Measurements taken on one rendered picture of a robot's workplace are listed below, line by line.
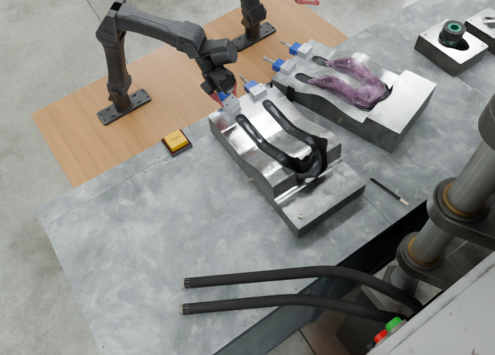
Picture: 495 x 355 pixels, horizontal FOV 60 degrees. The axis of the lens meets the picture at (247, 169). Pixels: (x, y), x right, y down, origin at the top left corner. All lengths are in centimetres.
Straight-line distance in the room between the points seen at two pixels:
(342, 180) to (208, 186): 43
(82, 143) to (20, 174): 117
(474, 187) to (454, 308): 26
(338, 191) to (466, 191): 58
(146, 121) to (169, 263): 56
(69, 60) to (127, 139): 173
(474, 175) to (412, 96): 79
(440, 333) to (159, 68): 146
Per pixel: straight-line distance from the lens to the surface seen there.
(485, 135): 69
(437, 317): 58
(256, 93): 147
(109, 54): 145
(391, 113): 147
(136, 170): 150
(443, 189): 88
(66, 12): 368
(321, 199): 131
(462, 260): 111
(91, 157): 159
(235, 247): 130
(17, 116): 306
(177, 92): 168
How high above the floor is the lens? 200
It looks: 57 degrees down
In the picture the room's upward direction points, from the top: 6 degrees counter-clockwise
